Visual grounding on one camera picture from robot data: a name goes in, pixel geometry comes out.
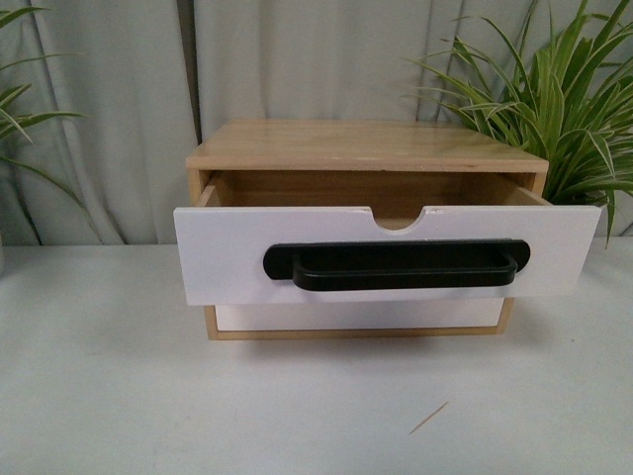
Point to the white bottom drawer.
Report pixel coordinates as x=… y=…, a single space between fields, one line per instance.
x=462 y=313

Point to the black drawer handle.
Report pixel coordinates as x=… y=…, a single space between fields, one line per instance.
x=388 y=265

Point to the wooden toothpick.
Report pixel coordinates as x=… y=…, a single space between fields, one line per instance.
x=429 y=418

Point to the grey curtain backdrop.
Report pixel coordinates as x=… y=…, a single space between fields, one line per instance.
x=140 y=83

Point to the white drawer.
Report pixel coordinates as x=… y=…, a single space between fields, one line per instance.
x=222 y=239
x=462 y=313

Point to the wooden two-drawer cabinet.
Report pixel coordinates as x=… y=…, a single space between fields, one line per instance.
x=395 y=169

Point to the white top drawer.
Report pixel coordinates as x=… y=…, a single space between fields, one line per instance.
x=222 y=239

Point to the green spider plant right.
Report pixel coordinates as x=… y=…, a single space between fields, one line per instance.
x=568 y=101

